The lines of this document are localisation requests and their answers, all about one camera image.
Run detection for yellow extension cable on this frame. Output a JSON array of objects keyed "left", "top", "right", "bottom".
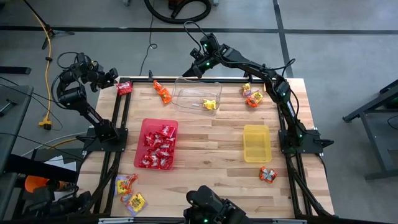
[{"left": 30, "top": 9, "right": 78, "bottom": 149}]

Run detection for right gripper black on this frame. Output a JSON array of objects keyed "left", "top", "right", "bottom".
[{"left": 182, "top": 55, "right": 220, "bottom": 79}]

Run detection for clear plastic bin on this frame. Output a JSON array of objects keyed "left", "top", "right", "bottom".
[{"left": 171, "top": 77, "right": 223, "bottom": 117}]

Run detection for black flat bar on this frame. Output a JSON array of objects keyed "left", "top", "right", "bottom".
[{"left": 0, "top": 65, "right": 32, "bottom": 76}]

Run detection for black tripod stand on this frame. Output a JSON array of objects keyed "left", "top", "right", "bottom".
[{"left": 22, "top": 0, "right": 76, "bottom": 50}]

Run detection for grey side table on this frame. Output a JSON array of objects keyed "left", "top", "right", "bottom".
[{"left": 0, "top": 83, "right": 35, "bottom": 175}]

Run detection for yellow plastic bin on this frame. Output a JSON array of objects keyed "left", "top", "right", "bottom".
[{"left": 243, "top": 124, "right": 273, "bottom": 164}]

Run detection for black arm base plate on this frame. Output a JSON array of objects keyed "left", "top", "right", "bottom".
[
  {"left": 82, "top": 126, "right": 129, "bottom": 153},
  {"left": 278, "top": 129, "right": 325, "bottom": 156}
]

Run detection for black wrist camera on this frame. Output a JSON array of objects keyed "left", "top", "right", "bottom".
[{"left": 189, "top": 47, "right": 203, "bottom": 60}]

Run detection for thin black cable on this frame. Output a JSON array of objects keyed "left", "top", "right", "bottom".
[{"left": 139, "top": 0, "right": 159, "bottom": 77}]

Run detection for black equipment pile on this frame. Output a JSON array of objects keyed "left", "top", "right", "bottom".
[{"left": 18, "top": 186, "right": 96, "bottom": 220}]

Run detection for black vacuum hose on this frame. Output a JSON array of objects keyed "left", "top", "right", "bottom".
[{"left": 143, "top": 0, "right": 213, "bottom": 25}]

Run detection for black low camera mount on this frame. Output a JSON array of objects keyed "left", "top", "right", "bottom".
[{"left": 182, "top": 184, "right": 251, "bottom": 224}]

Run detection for white paper sheets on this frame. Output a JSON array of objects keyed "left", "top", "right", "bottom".
[{"left": 45, "top": 154, "right": 78, "bottom": 172}]

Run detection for pink plastic bin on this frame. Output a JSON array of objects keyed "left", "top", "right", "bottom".
[{"left": 133, "top": 118, "right": 179, "bottom": 171}]

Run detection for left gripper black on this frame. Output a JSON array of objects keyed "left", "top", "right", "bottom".
[{"left": 90, "top": 67, "right": 119, "bottom": 92}]

